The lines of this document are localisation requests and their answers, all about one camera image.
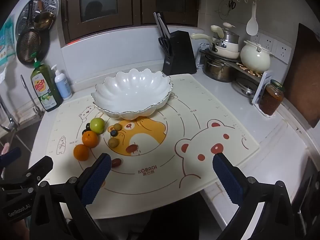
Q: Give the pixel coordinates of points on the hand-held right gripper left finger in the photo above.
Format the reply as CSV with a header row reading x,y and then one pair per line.
x,y
96,180

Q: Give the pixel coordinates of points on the steel lidded pot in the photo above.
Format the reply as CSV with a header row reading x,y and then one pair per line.
x,y
231,38

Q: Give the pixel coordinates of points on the blueberry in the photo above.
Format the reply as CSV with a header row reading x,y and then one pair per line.
x,y
114,133

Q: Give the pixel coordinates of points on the glass jar of orange preserve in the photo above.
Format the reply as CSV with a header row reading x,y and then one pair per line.
x,y
271,100

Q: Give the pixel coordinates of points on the perforated steel steamer plate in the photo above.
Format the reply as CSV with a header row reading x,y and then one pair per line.
x,y
48,2

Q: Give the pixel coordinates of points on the steel pan lid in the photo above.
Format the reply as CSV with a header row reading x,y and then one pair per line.
x,y
246,88

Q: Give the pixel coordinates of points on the green round fruit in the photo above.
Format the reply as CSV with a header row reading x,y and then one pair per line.
x,y
97,125

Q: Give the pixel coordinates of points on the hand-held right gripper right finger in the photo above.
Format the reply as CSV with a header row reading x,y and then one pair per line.
x,y
227,177

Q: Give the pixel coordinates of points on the white scalloped bowl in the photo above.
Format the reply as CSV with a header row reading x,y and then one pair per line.
x,y
130,92

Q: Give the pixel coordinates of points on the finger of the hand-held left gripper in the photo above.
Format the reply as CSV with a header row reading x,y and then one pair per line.
x,y
42,166
11,155

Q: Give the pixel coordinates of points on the teal white plastic packet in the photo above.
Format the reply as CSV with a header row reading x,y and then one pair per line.
x,y
3,45

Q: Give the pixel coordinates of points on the white ceramic pot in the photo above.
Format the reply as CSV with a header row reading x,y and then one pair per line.
x,y
255,58

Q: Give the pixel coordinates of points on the white rice paddle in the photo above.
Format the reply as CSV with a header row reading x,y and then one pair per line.
x,y
252,27

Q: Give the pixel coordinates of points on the orange mandarin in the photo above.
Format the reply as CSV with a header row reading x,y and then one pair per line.
x,y
81,152
89,139

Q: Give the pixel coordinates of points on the red jujube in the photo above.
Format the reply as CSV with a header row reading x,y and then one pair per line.
x,y
116,162
131,148

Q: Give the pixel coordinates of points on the black knife block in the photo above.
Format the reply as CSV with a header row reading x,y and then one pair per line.
x,y
180,55

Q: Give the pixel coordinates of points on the large brown longan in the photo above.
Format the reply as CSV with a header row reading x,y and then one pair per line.
x,y
113,142

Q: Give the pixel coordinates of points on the round mesh strainer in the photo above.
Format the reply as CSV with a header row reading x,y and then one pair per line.
x,y
27,46

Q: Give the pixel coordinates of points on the wooden trivet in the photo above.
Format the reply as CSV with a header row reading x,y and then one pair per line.
x,y
247,69

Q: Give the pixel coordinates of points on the thin curved steel faucet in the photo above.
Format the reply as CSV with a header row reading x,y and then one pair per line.
x,y
28,92

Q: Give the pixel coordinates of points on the large dark cutting board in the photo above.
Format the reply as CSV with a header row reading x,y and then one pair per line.
x,y
305,75

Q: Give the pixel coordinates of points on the small brown longan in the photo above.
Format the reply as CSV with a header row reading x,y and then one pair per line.
x,y
117,127

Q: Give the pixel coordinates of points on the cream bear print baking mat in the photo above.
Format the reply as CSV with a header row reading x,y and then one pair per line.
x,y
162,180

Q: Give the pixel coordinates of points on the cream saucepan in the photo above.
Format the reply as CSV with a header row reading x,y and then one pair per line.
x,y
226,53

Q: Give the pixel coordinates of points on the white wall socket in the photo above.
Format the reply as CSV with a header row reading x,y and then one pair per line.
x,y
268,43
283,51
255,38

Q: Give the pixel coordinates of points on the green dish soap bottle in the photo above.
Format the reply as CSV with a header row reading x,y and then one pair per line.
x,y
46,90

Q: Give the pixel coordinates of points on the steel stockpot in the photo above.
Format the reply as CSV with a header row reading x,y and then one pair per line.
x,y
217,71

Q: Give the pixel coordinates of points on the white pump bottle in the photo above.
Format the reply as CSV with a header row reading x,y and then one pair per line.
x,y
63,87

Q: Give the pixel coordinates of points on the small hanging scissors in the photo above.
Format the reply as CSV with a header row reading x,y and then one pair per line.
x,y
232,4

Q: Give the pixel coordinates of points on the brass ladle pot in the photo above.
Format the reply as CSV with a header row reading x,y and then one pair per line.
x,y
43,21

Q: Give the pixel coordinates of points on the black kitchen scissors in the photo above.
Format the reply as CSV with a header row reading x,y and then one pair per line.
x,y
163,43

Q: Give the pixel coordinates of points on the dark brown window frame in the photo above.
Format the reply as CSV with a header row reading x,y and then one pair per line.
x,y
72,5

